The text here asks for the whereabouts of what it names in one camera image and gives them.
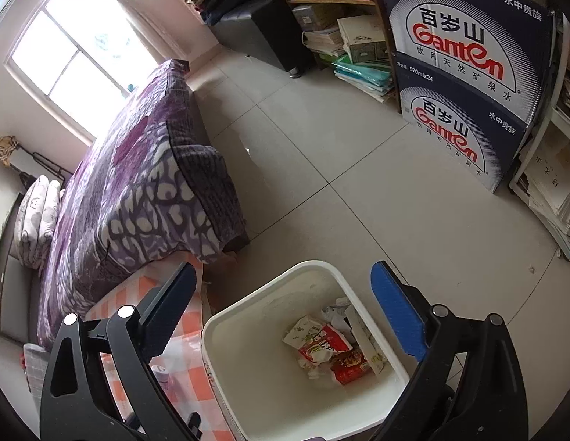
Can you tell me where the purple patterned blanket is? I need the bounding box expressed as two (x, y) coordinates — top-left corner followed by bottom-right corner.
(37, 59), (249, 350)

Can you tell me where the long white box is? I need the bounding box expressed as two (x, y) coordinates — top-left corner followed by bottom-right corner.
(344, 307), (386, 374)

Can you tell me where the white patterned pillow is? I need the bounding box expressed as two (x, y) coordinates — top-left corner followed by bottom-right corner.
(19, 178), (61, 271)
(16, 175), (51, 245)

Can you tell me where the dark bed frame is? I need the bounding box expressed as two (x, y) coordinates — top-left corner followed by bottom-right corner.
(0, 192), (42, 345)

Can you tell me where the blue printed carton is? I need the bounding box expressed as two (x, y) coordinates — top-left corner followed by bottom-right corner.
(371, 0), (558, 126)
(392, 53), (530, 194)

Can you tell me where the grey plaid cushion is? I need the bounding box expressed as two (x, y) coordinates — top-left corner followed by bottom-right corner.
(22, 343), (50, 398)

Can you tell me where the small white bottle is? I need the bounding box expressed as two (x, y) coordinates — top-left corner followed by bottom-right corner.
(151, 364), (172, 389)

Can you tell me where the plaid handbag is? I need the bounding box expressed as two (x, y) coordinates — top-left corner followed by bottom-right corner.
(0, 135), (19, 168)

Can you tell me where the window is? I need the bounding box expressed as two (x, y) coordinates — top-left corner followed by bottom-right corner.
(4, 0), (159, 145)

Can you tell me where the red white packet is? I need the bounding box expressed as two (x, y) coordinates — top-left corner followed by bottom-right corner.
(298, 324), (354, 366)

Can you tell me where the orange white checkered tablecloth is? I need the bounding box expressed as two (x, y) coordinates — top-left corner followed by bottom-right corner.
(85, 264), (237, 441)

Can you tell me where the stack of papers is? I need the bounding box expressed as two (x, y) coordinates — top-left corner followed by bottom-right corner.
(519, 138), (570, 262)

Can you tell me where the black metal rack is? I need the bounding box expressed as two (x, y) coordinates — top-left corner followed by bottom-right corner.
(9, 149), (74, 189)

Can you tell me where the stack of teal books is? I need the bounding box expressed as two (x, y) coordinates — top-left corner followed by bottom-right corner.
(333, 53), (396, 103)

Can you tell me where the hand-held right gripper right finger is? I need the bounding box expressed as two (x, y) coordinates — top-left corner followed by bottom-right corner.
(370, 260), (529, 441)

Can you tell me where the white plastic bin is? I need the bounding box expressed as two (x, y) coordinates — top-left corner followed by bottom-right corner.
(201, 260), (411, 441)

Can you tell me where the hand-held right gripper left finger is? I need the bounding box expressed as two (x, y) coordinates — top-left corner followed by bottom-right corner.
(39, 261), (197, 441)

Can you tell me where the wooden bookshelf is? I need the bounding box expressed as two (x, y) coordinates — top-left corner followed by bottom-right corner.
(262, 0), (396, 102)

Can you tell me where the white paper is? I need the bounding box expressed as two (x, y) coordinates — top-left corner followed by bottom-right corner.
(322, 298), (354, 331)

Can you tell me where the black cabinet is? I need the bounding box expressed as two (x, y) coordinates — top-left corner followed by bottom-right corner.
(210, 0), (313, 79)

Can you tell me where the white curtain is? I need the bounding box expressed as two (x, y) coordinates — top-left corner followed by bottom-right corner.
(98, 0), (175, 62)

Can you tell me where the stack of pale books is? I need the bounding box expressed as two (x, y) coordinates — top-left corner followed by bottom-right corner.
(303, 15), (390, 62)

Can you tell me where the white shelf unit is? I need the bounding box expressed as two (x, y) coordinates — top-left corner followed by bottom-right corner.
(509, 11), (570, 194)

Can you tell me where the green white packet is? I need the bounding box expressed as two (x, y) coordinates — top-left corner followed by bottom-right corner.
(283, 315), (327, 347)

